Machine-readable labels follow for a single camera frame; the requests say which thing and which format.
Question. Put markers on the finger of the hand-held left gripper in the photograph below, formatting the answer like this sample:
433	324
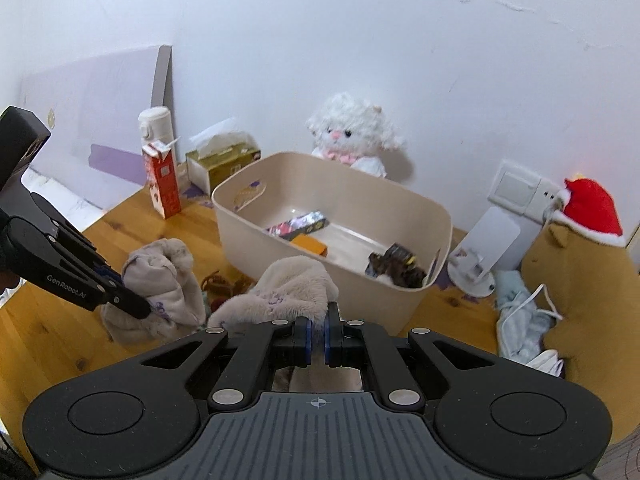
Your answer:
127	302
107	272

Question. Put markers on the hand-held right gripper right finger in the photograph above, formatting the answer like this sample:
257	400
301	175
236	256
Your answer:
328	342

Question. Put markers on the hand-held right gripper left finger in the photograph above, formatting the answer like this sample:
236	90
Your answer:
308	342

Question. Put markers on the taupe hair claw clip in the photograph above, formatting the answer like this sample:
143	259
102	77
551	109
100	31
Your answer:
220	285

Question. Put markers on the orange plastic case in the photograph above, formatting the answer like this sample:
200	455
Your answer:
310	246

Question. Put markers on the dark brown hair clip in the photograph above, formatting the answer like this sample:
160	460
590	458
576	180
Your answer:
400	275

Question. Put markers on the beige plastic storage bin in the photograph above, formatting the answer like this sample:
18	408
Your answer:
250	245

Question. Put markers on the small black box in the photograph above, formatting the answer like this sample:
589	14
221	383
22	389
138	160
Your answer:
400	254

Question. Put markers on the long cartoon printed box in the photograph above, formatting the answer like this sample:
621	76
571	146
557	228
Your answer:
300	225

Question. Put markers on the white desktop stand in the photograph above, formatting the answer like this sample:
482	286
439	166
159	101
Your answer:
492	240

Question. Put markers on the white and purple flat box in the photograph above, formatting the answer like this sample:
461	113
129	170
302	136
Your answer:
90	110

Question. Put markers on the wooden desk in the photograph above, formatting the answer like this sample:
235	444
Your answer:
45	345

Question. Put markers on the red milk carton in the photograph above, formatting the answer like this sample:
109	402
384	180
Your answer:
165	185

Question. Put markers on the white thermos bottle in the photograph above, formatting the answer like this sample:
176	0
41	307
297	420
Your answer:
155	125

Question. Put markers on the gold tissue box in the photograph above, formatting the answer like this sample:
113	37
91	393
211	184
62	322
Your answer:
220	167

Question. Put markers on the white sheep plush toy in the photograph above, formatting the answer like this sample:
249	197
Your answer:
355	130

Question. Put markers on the brown capybara plush toy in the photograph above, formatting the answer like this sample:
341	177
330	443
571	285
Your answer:
590	310

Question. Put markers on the red santa hat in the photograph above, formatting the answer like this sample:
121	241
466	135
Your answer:
592	210

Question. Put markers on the white wall switch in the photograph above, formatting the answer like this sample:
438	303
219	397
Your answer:
515	187

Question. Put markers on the white wall socket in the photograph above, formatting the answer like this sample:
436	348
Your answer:
552	200

